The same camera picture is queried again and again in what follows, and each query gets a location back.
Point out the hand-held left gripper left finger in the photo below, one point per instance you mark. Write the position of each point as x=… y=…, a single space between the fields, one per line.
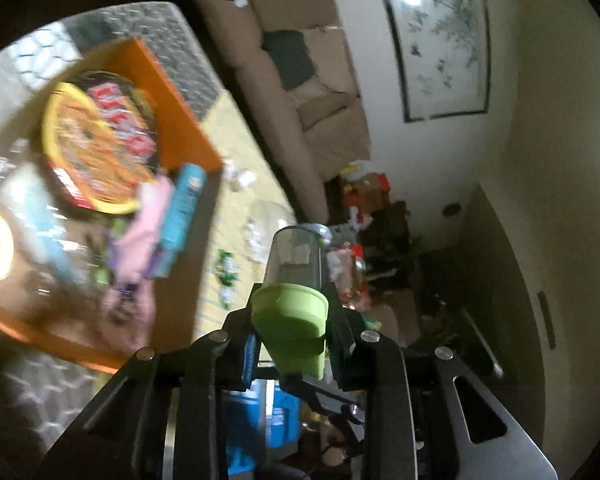
x=250 y=355

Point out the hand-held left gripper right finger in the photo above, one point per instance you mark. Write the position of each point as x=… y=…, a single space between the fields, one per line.
x=342 y=342

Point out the green holder with clear cover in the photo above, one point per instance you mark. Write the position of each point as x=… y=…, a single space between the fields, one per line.
x=290 y=320

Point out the orange cardboard box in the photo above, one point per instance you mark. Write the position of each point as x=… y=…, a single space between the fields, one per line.
x=180 y=125

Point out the blue cardboard box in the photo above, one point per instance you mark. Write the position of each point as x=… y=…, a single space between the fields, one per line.
x=280 y=415

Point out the red and white snack bag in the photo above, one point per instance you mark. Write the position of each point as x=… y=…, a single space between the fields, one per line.
x=347 y=265

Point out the green label bottle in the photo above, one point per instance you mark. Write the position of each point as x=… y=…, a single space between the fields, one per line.
x=225 y=270

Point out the pink packet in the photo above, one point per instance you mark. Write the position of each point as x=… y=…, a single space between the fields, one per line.
x=140 y=240

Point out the blue tube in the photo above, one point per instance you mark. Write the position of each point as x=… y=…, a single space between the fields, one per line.
x=182 y=205

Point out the brown sofa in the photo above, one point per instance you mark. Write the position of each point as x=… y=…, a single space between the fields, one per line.
x=325 y=135

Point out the yellow plaid tablecloth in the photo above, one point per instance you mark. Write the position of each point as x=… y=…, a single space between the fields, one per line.
x=230 y=125

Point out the round instant noodle bowl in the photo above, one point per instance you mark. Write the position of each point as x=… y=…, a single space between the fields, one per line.
x=100 y=145

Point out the dark cushion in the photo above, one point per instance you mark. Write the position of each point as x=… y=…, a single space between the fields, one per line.
x=290 y=60

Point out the bubble wrap mat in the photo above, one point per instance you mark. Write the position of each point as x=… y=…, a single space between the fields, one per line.
x=180 y=50

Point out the framed wall painting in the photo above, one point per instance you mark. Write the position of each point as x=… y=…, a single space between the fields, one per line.
x=440 y=35

